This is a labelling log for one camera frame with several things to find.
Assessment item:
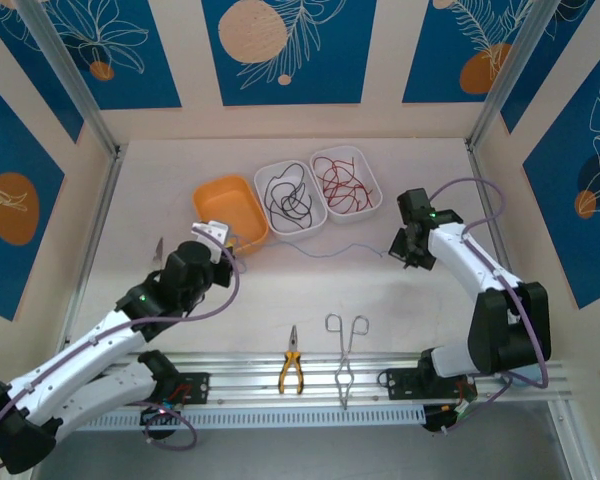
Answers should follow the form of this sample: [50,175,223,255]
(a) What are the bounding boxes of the aluminium corner post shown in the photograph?
[467,0,556,151]
[14,0,121,156]

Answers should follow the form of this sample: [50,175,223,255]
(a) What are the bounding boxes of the blue cable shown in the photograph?
[227,233,389,260]

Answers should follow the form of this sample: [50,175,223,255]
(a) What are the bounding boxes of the white slotted cable duct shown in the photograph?
[77,405,426,432]

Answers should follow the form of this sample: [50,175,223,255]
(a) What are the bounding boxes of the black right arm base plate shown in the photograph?
[382,368,479,401]

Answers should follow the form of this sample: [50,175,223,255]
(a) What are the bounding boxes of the aluminium rail frame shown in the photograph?
[54,352,569,416]

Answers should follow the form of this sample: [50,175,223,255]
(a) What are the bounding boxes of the yellow-handled pliers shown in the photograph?
[278,324,304,396]

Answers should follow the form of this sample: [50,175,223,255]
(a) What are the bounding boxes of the aluminium side rail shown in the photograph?
[54,144,126,369]
[465,142,544,361]

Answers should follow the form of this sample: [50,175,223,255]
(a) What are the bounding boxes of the black cable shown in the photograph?
[263,162,315,227]

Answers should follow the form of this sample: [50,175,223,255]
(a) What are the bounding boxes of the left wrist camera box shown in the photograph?
[189,219,232,250]

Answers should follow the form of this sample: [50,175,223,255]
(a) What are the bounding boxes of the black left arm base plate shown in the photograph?
[167,372,211,406]

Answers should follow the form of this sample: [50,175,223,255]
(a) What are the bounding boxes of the white plastic bin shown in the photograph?
[309,145,384,225]
[253,158,329,244]

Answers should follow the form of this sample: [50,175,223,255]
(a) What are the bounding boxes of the pale blue object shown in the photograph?
[499,363,542,390]

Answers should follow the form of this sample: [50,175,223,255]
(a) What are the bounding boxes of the electronics board with green light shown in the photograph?
[139,399,181,426]
[424,399,476,434]

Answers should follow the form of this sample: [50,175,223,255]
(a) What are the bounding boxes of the metal tongs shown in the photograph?
[324,313,370,411]

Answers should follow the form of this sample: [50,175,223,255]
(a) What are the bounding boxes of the orange plastic bin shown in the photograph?
[192,173,270,256]

